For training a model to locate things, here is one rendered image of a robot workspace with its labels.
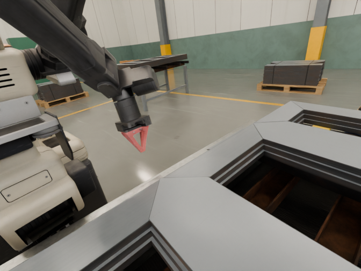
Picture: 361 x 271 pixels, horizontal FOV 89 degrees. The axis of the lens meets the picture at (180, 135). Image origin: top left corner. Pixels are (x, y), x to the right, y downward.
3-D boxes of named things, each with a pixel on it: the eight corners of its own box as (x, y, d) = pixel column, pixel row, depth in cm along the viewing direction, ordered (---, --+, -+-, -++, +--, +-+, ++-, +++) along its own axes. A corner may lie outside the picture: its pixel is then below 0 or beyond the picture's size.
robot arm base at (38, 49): (66, 48, 62) (24, 52, 55) (68, 29, 56) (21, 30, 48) (80, 70, 62) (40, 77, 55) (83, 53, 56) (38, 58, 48)
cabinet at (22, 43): (34, 93, 731) (7, 37, 642) (31, 92, 761) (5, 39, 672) (60, 86, 794) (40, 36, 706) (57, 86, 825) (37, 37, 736)
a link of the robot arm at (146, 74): (91, 54, 41) (93, 87, 39) (139, 37, 40) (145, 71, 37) (117, 81, 52) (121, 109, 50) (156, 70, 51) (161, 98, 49)
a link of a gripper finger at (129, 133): (145, 144, 59) (135, 117, 56) (156, 147, 53) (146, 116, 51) (126, 154, 55) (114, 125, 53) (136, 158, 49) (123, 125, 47)
